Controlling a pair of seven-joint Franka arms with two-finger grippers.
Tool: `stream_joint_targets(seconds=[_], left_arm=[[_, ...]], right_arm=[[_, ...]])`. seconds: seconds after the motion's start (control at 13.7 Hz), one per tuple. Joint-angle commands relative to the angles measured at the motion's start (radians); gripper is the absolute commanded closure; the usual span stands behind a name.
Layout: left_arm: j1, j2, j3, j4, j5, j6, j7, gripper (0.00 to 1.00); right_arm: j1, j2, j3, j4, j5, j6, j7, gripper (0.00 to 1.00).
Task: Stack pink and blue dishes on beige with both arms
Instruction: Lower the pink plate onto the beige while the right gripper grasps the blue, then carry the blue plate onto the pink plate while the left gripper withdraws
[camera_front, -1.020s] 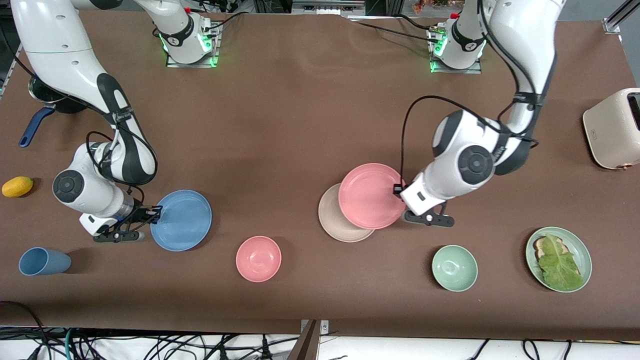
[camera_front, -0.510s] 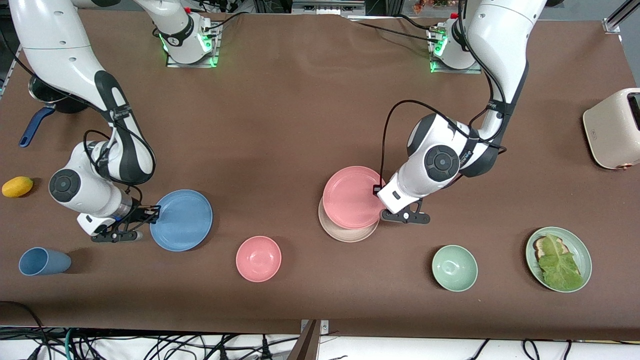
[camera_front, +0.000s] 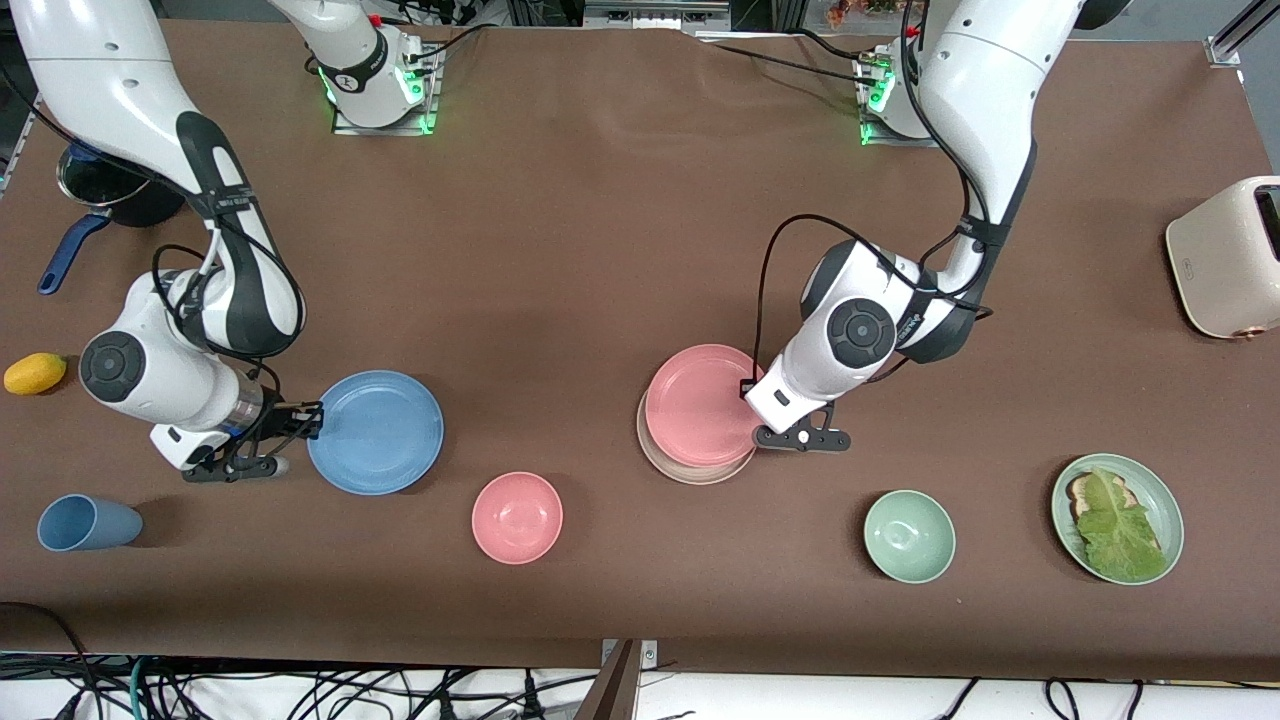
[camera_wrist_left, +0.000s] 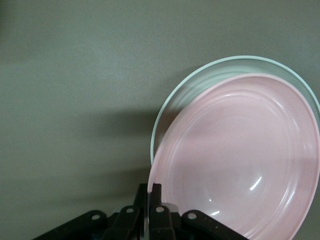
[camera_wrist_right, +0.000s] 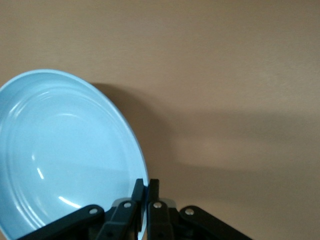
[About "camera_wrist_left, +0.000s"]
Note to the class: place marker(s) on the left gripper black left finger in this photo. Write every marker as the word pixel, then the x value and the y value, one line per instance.
pixel 142 197

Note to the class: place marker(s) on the pink plate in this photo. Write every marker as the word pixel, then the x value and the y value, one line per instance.
pixel 237 150

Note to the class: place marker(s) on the brown table cover cloth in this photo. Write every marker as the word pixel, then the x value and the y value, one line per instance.
pixel 75 75

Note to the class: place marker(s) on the beige plate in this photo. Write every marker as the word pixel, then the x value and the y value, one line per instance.
pixel 200 80

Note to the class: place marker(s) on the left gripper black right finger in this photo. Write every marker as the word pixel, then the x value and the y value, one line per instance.
pixel 156 197

